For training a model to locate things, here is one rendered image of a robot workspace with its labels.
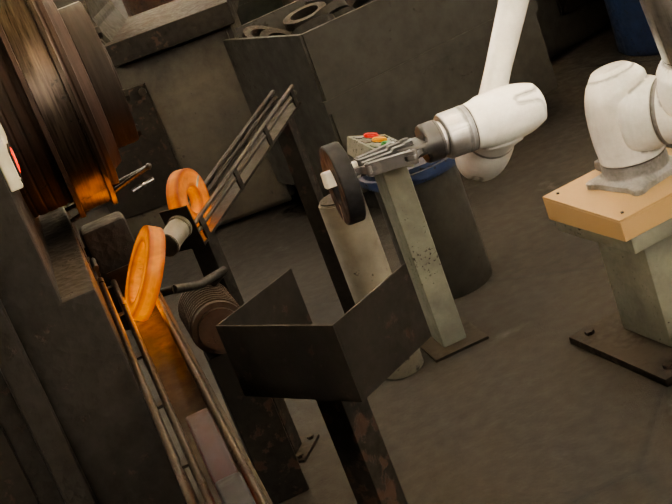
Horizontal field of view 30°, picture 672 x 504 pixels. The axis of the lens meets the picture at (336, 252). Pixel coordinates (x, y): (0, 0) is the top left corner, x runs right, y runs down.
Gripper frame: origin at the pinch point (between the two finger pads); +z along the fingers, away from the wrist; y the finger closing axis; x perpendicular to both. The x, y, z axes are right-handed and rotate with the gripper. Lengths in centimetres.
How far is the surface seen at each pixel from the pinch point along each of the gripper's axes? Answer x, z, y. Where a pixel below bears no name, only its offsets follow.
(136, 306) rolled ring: -12.6, 42.7, 8.8
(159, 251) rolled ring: -4.3, 35.2, 9.4
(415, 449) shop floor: -81, -8, 43
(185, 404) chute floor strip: -21, 42, -24
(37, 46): 39, 43, 4
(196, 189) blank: -11, 18, 73
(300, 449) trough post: -82, 15, 68
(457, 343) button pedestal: -79, -37, 85
